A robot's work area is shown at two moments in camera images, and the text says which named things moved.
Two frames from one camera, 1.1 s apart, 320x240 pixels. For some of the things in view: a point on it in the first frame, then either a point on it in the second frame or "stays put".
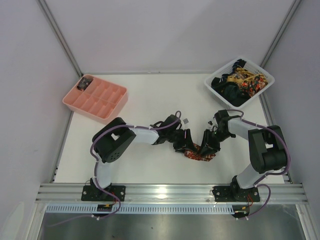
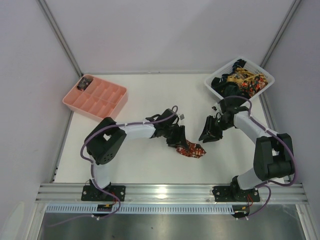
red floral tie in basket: (252, 86) stays put
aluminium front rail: (278, 194) stays put
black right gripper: (208, 141) -> (213, 126)
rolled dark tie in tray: (83, 83) stays put
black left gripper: (183, 142) -> (175, 136)
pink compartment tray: (101, 101) stays put
